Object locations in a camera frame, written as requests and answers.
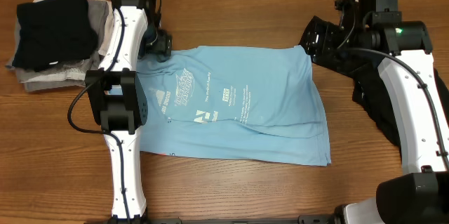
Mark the light blue printed t-shirt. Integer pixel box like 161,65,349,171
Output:
137,46,331,166

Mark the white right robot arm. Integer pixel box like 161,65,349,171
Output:
298,0,448,223

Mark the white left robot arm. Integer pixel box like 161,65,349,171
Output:
85,0,172,223

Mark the black crumpled garment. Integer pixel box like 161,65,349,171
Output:
304,15,449,154

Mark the grey folded garment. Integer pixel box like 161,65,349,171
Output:
6,5,103,92

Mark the black folded garment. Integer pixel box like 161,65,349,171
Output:
12,0,98,72

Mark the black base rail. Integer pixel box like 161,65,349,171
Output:
91,215,341,224

